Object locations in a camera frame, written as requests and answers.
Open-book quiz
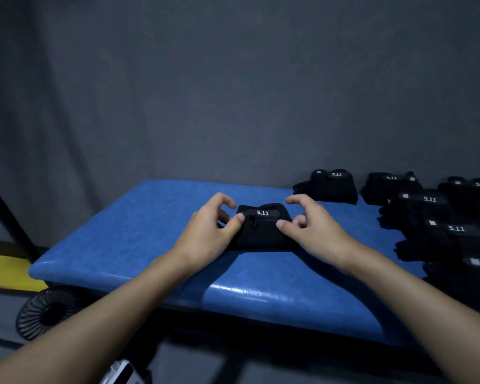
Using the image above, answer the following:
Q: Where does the person's left hand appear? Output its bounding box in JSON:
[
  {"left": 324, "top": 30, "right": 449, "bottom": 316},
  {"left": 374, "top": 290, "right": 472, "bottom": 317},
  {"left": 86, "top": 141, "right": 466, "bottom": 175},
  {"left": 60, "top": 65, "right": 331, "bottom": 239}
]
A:
[{"left": 171, "top": 192, "right": 245, "bottom": 273}]

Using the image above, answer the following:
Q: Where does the person's right hand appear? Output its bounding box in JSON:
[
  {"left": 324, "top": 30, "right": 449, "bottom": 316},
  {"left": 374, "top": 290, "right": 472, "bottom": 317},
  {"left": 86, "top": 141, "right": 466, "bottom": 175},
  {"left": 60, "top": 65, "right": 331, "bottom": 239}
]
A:
[{"left": 276, "top": 194, "right": 359, "bottom": 273}]

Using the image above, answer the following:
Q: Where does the person's left forearm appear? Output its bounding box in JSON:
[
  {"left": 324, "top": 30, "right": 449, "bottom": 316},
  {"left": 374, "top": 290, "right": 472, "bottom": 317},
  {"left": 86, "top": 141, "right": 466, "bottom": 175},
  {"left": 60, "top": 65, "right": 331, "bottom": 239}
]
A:
[{"left": 0, "top": 251, "right": 193, "bottom": 384}]

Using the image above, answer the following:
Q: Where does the person's right forearm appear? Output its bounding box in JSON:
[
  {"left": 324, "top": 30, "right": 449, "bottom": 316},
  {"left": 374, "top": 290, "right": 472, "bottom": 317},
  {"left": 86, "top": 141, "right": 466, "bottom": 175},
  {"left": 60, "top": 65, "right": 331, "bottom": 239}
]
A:
[{"left": 340, "top": 243, "right": 480, "bottom": 384}]

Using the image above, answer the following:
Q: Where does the blue padded bench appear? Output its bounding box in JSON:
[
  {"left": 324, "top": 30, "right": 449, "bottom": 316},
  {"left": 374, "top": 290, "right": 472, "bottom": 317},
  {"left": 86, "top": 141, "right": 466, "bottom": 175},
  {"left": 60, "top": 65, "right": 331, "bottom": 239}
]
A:
[{"left": 28, "top": 179, "right": 480, "bottom": 350}]

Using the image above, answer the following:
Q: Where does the white power bank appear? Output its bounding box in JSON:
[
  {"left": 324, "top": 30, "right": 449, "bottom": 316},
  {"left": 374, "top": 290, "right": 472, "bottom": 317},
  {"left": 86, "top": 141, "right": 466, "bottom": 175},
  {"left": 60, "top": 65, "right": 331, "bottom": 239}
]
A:
[{"left": 100, "top": 359, "right": 136, "bottom": 384}]

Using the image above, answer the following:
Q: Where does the black floor fan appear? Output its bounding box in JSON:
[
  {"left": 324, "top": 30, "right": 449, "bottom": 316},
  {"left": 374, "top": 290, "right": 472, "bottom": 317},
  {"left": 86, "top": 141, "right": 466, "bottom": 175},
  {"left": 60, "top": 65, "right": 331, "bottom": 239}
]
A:
[{"left": 15, "top": 286, "right": 83, "bottom": 341}]

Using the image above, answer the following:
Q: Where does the black metal pole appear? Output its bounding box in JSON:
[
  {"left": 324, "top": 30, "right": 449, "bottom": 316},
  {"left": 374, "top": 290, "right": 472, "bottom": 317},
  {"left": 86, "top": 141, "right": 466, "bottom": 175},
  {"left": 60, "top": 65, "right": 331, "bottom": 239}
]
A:
[{"left": 0, "top": 173, "right": 40, "bottom": 262}]

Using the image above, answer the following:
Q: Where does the yellow floor mat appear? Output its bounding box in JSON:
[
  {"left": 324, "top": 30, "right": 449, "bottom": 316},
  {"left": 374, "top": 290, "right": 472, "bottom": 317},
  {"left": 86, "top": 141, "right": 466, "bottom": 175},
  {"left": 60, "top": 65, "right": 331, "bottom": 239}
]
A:
[{"left": 0, "top": 251, "right": 48, "bottom": 293}]

